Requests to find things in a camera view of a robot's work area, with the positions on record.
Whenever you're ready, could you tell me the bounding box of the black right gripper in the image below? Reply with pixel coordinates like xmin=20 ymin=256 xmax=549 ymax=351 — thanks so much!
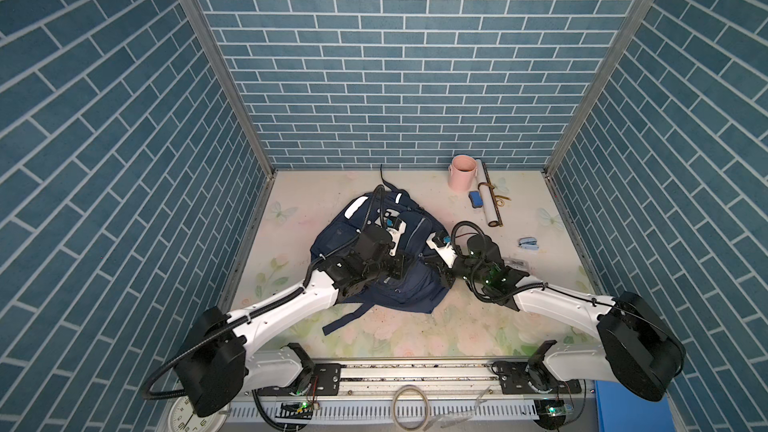
xmin=420 ymin=252 xmax=489 ymax=290

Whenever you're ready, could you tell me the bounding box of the navy blue student backpack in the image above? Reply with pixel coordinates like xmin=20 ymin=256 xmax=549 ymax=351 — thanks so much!
xmin=310 ymin=180 xmax=454 ymax=335

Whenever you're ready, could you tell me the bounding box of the clear plastic pencil box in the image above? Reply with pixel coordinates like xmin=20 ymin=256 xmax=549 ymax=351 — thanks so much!
xmin=504 ymin=257 xmax=530 ymax=273

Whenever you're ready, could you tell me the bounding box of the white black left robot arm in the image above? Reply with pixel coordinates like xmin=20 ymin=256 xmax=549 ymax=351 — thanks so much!
xmin=172 ymin=218 xmax=406 ymax=417

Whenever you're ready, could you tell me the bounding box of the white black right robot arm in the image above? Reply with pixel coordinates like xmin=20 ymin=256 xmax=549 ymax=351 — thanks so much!
xmin=426 ymin=232 xmax=686 ymax=402

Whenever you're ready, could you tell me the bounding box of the rolled white paper scroll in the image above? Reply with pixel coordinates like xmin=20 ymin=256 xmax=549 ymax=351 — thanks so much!
xmin=476 ymin=159 xmax=504 ymax=228

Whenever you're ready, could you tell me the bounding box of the blue whiteboard eraser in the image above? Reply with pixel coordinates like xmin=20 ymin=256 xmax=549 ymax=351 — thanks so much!
xmin=468 ymin=190 xmax=484 ymax=209

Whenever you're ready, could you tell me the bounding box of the pink metal bucket cup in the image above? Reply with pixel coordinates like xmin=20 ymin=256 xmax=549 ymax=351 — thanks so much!
xmin=448 ymin=154 xmax=477 ymax=193

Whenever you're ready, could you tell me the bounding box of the blue folder corner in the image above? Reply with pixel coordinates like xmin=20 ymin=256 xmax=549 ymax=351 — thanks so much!
xmin=595 ymin=381 xmax=675 ymax=432

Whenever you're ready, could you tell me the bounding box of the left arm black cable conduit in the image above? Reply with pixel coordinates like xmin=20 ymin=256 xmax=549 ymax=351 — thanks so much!
xmin=140 ymin=184 xmax=388 ymax=402

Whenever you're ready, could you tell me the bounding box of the coiled beige cable ring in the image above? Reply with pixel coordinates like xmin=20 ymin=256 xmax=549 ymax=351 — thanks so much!
xmin=391 ymin=384 xmax=432 ymax=432

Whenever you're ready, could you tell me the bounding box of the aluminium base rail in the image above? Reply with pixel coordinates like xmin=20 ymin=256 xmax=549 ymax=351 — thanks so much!
xmin=219 ymin=358 xmax=598 ymax=431

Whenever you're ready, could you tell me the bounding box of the white analog wall clock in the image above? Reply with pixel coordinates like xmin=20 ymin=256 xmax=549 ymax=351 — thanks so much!
xmin=165 ymin=397 xmax=230 ymax=432

